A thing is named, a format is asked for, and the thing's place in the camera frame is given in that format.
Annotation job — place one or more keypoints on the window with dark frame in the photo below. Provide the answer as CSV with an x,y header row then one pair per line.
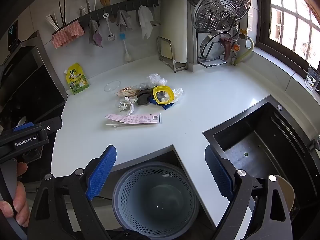
x,y
295,25

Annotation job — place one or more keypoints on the yellow green spout pouch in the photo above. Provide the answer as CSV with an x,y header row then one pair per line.
x,y
76,80

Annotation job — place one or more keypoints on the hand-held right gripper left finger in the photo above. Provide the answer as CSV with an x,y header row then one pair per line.
x,y
101,172

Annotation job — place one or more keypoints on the clear round plastic lid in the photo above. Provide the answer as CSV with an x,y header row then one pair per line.
x,y
112,86

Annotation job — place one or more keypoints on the pink wavy sponge cloth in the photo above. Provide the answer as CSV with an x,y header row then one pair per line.
x,y
67,33

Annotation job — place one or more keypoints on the clear plastic bag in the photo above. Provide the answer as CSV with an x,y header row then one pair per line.
x,y
153,80

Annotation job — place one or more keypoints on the steel pot lid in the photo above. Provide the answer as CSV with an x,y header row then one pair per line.
x,y
215,47

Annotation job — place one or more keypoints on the small black display device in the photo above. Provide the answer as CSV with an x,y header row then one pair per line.
x,y
13,36

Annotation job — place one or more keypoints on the thin white stick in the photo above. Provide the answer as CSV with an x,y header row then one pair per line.
x,y
113,125

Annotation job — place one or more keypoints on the grey perforated waste basket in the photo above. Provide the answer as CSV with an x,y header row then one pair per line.
x,y
140,180

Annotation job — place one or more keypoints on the grey purple dishcloth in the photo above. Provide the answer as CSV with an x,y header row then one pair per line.
x,y
96,36

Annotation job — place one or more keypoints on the perforated steel steamer plate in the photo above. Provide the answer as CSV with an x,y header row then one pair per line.
x,y
220,10

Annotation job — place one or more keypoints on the black cloth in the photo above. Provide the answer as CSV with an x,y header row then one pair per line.
x,y
143,98

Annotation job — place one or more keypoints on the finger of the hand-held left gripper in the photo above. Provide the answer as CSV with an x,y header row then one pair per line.
x,y
53,125
23,126

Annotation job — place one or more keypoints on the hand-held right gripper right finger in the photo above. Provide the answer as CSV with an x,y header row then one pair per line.
x,y
220,175

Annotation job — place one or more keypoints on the blue white bottle brush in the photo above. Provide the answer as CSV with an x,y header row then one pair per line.
x,y
127,55

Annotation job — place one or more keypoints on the white dishcloth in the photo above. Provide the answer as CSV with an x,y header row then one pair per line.
x,y
145,21

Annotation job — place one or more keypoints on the person's left hand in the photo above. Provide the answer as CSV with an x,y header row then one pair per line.
x,y
22,205

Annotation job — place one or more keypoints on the gas valve with orange knob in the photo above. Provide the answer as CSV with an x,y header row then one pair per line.
x,y
236,47

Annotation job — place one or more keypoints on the black wall hook rail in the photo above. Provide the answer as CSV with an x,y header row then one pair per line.
x,y
125,6

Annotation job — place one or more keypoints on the white tissue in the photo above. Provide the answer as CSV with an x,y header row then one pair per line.
x,y
125,106

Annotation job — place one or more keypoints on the small white plastic bag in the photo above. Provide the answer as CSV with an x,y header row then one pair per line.
x,y
178,93

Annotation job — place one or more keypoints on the black kitchen sink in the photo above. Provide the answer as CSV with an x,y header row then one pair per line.
x,y
262,142

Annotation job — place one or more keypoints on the white cutting board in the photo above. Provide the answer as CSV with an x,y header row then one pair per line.
x,y
173,25

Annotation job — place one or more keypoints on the brown white snack wrapper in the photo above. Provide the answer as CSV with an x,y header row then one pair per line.
x,y
126,91

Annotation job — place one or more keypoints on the hanging metal spoon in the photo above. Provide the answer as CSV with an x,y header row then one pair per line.
x,y
110,37

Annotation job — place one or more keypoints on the metal cutting board rack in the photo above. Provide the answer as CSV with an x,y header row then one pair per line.
x,y
180,67

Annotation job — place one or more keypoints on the pink paper receipt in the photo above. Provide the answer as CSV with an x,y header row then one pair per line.
x,y
140,118

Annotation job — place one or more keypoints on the black range hood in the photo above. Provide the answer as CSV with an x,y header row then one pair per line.
x,y
30,80

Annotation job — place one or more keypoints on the cream bowl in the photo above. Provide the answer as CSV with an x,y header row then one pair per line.
x,y
287,192

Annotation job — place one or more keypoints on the pair of dark chopsticks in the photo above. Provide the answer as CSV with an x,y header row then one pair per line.
x,y
64,12

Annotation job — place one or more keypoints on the bundle of white chopsticks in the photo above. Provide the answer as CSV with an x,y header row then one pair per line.
x,y
52,22

